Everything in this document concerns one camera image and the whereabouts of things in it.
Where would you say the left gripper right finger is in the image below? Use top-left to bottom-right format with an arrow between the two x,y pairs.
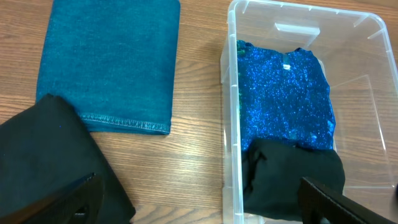
298,177 -> 394,224

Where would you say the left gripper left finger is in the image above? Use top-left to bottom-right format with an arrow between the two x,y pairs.
1,173 -> 104,224

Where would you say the black cloth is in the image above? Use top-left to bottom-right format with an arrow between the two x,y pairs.
242,138 -> 345,222
1,95 -> 136,223

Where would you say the sparkly blue green fabric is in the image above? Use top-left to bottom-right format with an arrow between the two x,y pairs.
236,40 -> 336,151

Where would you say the blue denim cloth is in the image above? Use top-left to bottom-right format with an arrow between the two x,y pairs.
36,0 -> 180,135

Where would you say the clear plastic storage bin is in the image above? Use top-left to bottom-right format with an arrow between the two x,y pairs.
220,1 -> 397,224

